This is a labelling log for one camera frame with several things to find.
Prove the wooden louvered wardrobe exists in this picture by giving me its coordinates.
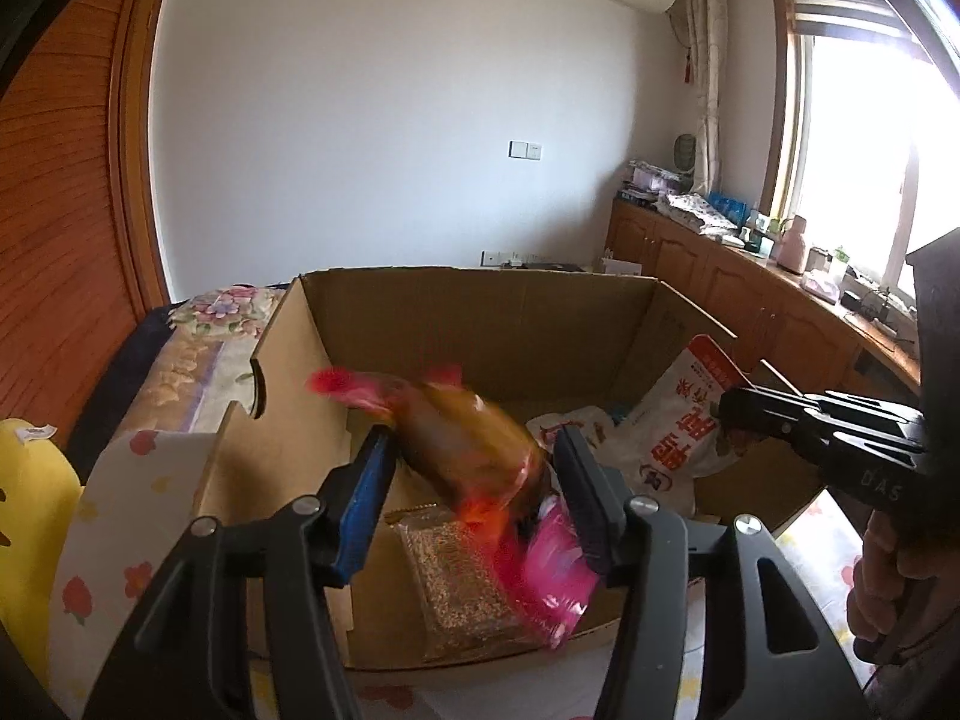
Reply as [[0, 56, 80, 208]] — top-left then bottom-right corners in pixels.
[[0, 0, 177, 458]]

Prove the folded patterned cloth stack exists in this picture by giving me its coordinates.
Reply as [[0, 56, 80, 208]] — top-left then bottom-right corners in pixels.
[[658, 193, 734, 232]]

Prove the floral blanket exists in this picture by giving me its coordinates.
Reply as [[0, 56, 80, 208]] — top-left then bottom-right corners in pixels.
[[112, 283, 292, 440]]

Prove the purple boxes stack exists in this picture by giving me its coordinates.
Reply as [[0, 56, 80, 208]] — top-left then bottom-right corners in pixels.
[[621, 160, 687, 201]]

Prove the strawberry print tablecloth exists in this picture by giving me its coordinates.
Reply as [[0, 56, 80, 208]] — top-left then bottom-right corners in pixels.
[[46, 427, 875, 720]]

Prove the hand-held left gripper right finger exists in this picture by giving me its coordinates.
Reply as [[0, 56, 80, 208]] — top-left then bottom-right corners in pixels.
[[553, 426, 875, 720]]

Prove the small white snack packet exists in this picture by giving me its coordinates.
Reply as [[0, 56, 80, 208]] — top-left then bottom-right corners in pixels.
[[525, 405, 617, 470]]

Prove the window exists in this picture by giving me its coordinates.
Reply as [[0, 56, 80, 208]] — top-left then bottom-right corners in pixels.
[[769, 0, 960, 305]]

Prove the yellow plush toy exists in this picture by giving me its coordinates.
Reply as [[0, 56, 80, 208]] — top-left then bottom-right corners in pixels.
[[0, 418, 85, 683]]

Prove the patterned curtain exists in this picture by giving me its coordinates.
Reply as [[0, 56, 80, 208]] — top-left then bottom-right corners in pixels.
[[679, 0, 730, 196]]

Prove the tan snack packet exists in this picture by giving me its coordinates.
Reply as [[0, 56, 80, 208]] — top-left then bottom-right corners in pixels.
[[384, 506, 530, 662]]

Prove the person's right hand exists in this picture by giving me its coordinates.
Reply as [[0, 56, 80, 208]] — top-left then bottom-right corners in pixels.
[[847, 510, 960, 665]]

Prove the brown cardboard box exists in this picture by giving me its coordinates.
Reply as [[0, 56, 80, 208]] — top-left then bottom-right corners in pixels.
[[193, 266, 826, 674]]

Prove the pink bottle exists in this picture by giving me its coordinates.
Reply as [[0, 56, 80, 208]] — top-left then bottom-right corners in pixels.
[[776, 215, 810, 272]]

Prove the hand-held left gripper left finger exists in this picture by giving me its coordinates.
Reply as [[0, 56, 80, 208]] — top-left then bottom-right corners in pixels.
[[82, 426, 398, 720]]

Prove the wooden cabinet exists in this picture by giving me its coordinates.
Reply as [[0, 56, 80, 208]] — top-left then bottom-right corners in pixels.
[[606, 197, 923, 400]]

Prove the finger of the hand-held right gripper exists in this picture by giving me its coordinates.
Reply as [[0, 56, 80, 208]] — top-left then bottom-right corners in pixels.
[[716, 385, 925, 437], [787, 430, 929, 478]]

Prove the white red print snack packet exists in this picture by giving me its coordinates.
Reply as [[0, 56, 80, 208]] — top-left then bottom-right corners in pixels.
[[615, 334, 753, 517]]

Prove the red brown snack packet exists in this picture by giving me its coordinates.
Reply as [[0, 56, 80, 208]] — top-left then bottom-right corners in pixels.
[[307, 366, 601, 652]]

